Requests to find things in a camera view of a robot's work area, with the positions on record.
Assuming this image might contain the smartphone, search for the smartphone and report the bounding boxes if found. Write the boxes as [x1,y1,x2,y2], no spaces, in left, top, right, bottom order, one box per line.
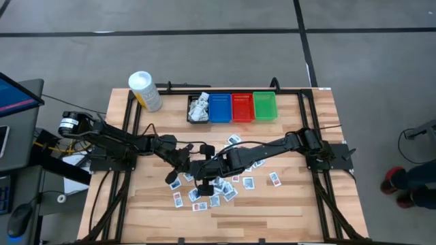
[0,125,11,159]

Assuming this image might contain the black diagonal support beam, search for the black diagonal support beam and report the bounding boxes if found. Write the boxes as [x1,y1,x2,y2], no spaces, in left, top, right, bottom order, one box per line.
[32,129,93,186]

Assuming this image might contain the white paper sheet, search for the white paper sheet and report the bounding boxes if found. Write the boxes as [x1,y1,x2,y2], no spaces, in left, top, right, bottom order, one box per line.
[63,151,91,195]

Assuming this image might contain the red slotted plastic basket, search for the red slotted plastic basket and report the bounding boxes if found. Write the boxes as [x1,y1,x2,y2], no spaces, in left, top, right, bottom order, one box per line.
[231,93,255,123]

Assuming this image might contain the black floor cable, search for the black floor cable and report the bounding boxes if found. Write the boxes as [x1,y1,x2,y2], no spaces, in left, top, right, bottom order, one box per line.
[397,128,436,166]

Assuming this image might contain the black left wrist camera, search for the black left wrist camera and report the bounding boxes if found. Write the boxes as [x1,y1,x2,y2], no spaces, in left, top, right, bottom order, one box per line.
[159,135,178,150]

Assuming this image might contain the black cable along frame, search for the black cable along frame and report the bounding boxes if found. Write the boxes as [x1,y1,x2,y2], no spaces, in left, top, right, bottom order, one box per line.
[88,169,113,236]

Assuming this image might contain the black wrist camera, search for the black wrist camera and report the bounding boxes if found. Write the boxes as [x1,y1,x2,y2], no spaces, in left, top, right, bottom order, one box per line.
[226,149,246,169]
[159,135,178,150]

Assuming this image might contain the white wipes canister yellow label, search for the white wipes canister yellow label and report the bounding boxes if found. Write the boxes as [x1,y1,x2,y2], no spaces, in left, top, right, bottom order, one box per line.
[127,70,164,113]

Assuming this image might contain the black computer mouse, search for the black computer mouse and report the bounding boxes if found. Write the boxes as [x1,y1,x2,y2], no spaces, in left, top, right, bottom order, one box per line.
[6,203,34,241]

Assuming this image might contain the black keyboard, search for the black keyboard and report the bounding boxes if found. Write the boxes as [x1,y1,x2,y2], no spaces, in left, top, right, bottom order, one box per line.
[0,175,14,215]

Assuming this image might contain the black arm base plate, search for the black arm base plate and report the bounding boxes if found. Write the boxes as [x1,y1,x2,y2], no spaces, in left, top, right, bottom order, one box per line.
[89,144,139,172]
[303,142,357,172]

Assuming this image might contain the green slotted plastic basket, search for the green slotted plastic basket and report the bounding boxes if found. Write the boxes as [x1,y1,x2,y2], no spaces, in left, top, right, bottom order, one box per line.
[253,91,279,123]

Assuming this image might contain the black slotted plastic basket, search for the black slotted plastic basket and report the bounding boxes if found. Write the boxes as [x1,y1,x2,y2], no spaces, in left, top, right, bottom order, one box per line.
[186,93,210,124]

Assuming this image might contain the blue slotted plastic basket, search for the blue slotted plastic basket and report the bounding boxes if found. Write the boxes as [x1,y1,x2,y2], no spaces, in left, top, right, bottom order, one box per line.
[208,93,234,124]

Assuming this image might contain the long plain white packet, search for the long plain white packet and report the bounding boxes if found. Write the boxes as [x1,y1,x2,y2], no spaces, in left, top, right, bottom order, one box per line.
[192,101,208,115]

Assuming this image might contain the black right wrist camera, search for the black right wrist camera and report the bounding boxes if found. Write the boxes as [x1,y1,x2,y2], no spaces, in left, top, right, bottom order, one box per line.
[226,149,246,169]

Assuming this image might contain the laptop with blue screen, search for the laptop with blue screen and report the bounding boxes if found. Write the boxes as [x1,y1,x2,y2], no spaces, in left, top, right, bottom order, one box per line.
[0,78,46,173]

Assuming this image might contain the thin black cable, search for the thin black cable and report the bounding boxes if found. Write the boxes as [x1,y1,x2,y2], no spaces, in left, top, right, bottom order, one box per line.
[42,93,107,115]

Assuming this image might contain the person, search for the person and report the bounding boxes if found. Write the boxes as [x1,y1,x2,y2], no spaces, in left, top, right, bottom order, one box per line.
[379,159,436,210]

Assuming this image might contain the grey stand foot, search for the grey stand foot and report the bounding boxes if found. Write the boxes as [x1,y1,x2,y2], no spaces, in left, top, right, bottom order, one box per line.
[403,118,436,140]

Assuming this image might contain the monitor with blue screen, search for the monitor with blue screen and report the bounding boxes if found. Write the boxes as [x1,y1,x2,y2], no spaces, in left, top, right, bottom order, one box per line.
[0,71,46,118]

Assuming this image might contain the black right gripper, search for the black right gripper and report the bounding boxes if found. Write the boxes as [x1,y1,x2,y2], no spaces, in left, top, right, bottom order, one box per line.
[196,144,226,197]

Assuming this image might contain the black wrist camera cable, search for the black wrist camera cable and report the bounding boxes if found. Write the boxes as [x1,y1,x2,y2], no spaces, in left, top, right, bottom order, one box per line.
[141,122,208,154]
[204,140,290,161]

